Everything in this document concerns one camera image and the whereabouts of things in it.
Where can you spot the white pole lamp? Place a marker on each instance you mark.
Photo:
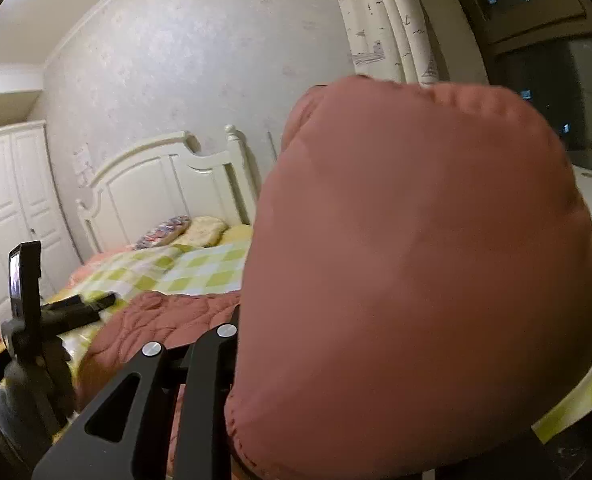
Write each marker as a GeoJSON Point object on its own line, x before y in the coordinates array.
{"type": "Point", "coordinates": [271, 146]}

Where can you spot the yellow blanket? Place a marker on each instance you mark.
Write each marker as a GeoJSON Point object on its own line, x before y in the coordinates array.
{"type": "Point", "coordinates": [238, 235]}

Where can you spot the rust pink quilted jacket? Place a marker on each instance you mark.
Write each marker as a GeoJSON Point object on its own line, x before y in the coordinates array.
{"type": "Point", "coordinates": [416, 260]}

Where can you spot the white wardrobe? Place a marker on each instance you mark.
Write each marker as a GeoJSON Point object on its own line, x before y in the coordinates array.
{"type": "Point", "coordinates": [20, 200]}

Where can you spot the cream wooden bed headboard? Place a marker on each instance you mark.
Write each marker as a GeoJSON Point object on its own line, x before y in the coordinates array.
{"type": "Point", "coordinates": [150, 185]}

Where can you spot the ship print curtain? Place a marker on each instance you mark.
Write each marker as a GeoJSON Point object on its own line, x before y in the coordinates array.
{"type": "Point", "coordinates": [376, 20]}

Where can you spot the floral patterned pillow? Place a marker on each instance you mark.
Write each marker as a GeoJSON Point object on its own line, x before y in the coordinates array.
{"type": "Point", "coordinates": [163, 232]}

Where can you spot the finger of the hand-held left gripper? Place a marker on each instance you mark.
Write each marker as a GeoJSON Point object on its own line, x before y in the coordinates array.
{"type": "Point", "coordinates": [100, 302]}
{"type": "Point", "coordinates": [63, 305]}

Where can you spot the dark window with frame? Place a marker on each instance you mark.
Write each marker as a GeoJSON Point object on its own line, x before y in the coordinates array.
{"type": "Point", "coordinates": [526, 0]}

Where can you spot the green checkered bed sheet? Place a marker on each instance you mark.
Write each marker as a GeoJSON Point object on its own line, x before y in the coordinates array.
{"type": "Point", "coordinates": [195, 270]}

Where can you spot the yellow fleece pillow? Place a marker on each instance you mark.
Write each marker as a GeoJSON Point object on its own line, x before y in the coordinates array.
{"type": "Point", "coordinates": [205, 230]}

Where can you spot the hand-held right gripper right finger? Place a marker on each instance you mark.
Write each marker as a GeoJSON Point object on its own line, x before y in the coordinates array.
{"type": "Point", "coordinates": [571, 440]}

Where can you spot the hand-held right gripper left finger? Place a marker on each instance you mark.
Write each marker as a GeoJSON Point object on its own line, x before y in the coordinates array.
{"type": "Point", "coordinates": [210, 360]}

